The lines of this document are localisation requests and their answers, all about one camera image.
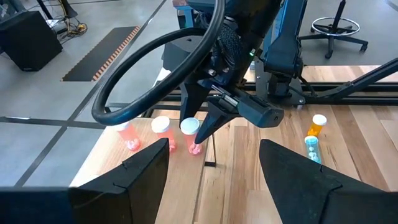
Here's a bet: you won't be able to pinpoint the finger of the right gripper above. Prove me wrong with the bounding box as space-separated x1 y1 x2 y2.
195 99 240 145
180 80 210 124

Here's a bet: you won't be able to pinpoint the orange pill bottle white cap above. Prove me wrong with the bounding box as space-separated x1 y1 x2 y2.
307 114 328 138

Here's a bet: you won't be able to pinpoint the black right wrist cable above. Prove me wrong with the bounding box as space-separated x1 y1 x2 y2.
91 0 226 126

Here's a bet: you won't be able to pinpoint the black aluminium extrusion frame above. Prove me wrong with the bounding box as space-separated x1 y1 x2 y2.
105 57 398 119

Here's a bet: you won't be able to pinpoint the black box case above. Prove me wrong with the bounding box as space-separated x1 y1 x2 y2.
0 11 63 72

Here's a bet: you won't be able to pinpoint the red pill bottle white cap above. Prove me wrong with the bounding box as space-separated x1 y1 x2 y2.
150 115 178 153
180 117 205 156
113 120 142 152

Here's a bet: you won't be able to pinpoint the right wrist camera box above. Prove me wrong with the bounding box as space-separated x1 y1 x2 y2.
161 34 218 74

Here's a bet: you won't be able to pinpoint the black mat hazard stripe edge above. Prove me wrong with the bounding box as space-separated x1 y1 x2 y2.
61 26 141 83

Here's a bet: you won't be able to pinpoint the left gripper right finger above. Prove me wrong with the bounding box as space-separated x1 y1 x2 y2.
259 139 398 224

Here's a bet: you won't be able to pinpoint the green pill bottle white cap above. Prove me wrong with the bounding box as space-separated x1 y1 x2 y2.
303 135 323 165

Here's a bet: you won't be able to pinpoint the blue grey metal stand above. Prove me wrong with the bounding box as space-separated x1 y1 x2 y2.
172 0 200 29

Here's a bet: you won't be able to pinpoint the tangled floor cables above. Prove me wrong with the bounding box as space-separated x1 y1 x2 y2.
57 17 89 42

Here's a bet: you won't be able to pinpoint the black stool chrome foot ring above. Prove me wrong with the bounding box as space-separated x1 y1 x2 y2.
298 0 369 60

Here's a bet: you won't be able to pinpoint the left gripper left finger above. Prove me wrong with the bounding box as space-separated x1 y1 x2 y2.
68 138 170 224

